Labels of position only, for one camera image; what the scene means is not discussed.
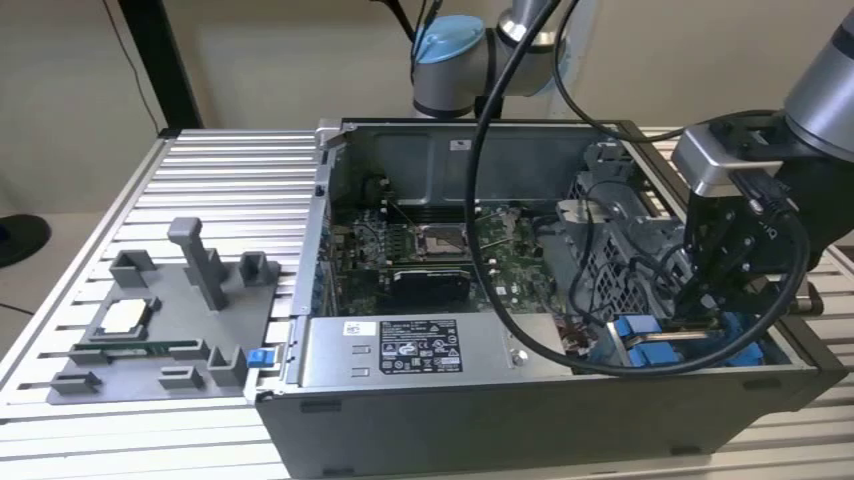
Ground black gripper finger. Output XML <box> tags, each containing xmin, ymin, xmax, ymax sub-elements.
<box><xmin>719</xmin><ymin>272</ymin><xmax>782</xmax><ymax>319</ymax></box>
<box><xmin>672</xmin><ymin>259</ymin><xmax>719</xmax><ymax>324</ymax></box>

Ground black disk wire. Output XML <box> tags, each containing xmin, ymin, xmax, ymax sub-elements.
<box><xmin>626</xmin><ymin>255</ymin><xmax>690</xmax><ymax>321</ymax></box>

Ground hard disk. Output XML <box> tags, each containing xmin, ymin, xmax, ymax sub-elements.
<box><xmin>612</xmin><ymin>313</ymin><xmax>762</xmax><ymax>347</ymax></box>

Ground black RAM slot bank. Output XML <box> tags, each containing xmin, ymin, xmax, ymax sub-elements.
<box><xmin>393</xmin><ymin>199</ymin><xmax>479</xmax><ymax>222</ymax></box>

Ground grey perforated drive cage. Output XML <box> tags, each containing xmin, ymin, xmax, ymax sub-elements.
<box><xmin>552</xmin><ymin>172</ymin><xmax>692</xmax><ymax>321</ymax></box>

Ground green motherboard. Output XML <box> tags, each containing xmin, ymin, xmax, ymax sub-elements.
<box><xmin>325</xmin><ymin>199</ymin><xmax>568</xmax><ymax>319</ymax></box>

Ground CPU socket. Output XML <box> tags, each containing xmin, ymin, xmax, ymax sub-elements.
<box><xmin>412</xmin><ymin>222</ymin><xmax>481</xmax><ymax>259</ymax></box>

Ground black graphics card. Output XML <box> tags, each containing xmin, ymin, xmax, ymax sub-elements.
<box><xmin>389</xmin><ymin>268</ymin><xmax>472</xmax><ymax>305</ymax></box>

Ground black power supply label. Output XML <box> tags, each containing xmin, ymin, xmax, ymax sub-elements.
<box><xmin>377</xmin><ymin>319</ymin><xmax>463</xmax><ymax>375</ymax></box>

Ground dark grey open PC case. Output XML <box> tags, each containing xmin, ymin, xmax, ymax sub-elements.
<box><xmin>243</xmin><ymin>117</ymin><xmax>848</xmax><ymax>480</ymax></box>

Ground silver power supply unit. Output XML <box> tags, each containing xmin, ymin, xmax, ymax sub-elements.
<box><xmin>292</xmin><ymin>313</ymin><xmax>575</xmax><ymax>389</ymax></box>

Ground grey parts rack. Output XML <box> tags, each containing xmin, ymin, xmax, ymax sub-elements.
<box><xmin>45</xmin><ymin>217</ymin><xmax>281</xmax><ymax>405</ymax></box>

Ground green RAM stick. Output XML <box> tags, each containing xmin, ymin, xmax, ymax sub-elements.
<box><xmin>72</xmin><ymin>341</ymin><xmax>201</xmax><ymax>354</ymax></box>

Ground silver CPU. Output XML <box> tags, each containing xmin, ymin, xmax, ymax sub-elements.
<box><xmin>96</xmin><ymin>302</ymin><xmax>152</xmax><ymax>336</ymax></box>

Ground black round stand base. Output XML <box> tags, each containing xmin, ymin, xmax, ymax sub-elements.
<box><xmin>0</xmin><ymin>213</ymin><xmax>53</xmax><ymax>269</ymax></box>

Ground blue plastic bay bracket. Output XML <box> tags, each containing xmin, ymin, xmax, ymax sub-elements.
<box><xmin>626</xmin><ymin>344</ymin><xmax>680</xmax><ymax>370</ymax></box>

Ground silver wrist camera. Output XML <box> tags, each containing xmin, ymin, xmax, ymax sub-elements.
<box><xmin>670</xmin><ymin>123</ymin><xmax>786</xmax><ymax>199</ymax></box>

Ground black internal case wire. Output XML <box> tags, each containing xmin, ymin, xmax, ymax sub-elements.
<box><xmin>566</xmin><ymin>180</ymin><xmax>646</xmax><ymax>326</ymax></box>

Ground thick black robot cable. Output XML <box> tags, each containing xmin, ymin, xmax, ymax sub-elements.
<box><xmin>465</xmin><ymin>0</ymin><xmax>812</xmax><ymax>377</ymax></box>

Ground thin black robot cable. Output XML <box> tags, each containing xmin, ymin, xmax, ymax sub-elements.
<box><xmin>551</xmin><ymin>0</ymin><xmax>688</xmax><ymax>146</ymax></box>

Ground black cables behind arm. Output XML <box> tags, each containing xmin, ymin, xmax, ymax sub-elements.
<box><xmin>372</xmin><ymin>0</ymin><xmax>439</xmax><ymax>41</ymax></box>

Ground black upright frame post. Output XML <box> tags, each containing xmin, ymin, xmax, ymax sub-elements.
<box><xmin>119</xmin><ymin>0</ymin><xmax>205</xmax><ymax>131</ymax></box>

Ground thin black wall cable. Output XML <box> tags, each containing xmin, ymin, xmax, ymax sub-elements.
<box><xmin>103</xmin><ymin>0</ymin><xmax>165</xmax><ymax>134</ymax></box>

